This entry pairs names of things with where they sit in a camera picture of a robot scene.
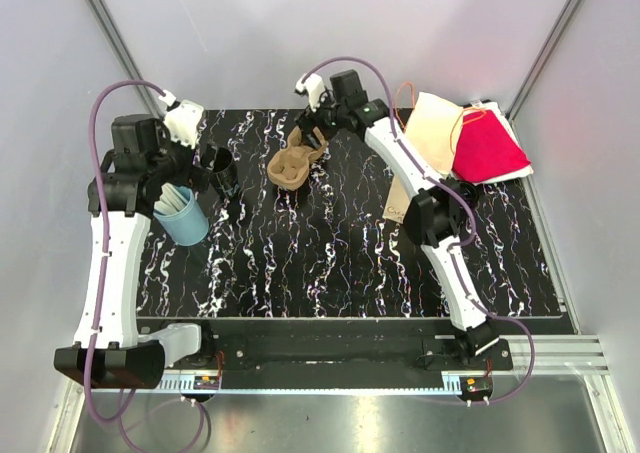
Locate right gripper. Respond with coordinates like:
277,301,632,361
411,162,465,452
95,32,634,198
293,88,345,153

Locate brown pulp cup carrier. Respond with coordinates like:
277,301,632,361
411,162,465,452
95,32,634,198
266,127,328,191

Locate beige paper takeout bag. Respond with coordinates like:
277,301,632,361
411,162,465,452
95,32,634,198
382,176,410,224

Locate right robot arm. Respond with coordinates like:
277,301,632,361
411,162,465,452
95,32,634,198
295,69,499,370

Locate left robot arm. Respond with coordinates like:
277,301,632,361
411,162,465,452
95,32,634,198
53,106,216,389

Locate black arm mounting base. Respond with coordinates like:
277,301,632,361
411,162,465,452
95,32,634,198
178,318,513,372

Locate black coffee cup left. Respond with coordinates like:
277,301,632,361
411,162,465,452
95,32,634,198
201,143,240,199

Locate black coffee cup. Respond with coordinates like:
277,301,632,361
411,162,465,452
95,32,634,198
201,143,240,199
459,181,480,209

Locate black coffee cup right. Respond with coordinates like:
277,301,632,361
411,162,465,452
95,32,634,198
459,181,480,209

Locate white wooden stirrer bundle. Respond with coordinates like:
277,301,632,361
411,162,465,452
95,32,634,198
154,183,188,216

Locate light blue holder cup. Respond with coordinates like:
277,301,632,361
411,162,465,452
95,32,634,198
153,186,209,246

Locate black marble pattern mat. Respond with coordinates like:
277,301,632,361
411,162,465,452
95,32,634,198
134,107,565,320

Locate red cloth napkin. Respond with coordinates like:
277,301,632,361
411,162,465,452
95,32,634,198
452,110,533,184

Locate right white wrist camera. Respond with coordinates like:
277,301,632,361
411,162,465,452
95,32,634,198
294,73,326,112

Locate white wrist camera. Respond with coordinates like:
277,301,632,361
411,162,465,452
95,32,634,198
294,73,326,112
158,90,205,149

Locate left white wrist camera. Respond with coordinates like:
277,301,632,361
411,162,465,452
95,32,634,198
158,90,205,149

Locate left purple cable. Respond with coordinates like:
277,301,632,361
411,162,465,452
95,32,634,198
82,80,212,449

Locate aluminium frame rail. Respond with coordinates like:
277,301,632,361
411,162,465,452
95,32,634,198
49,335,639,452

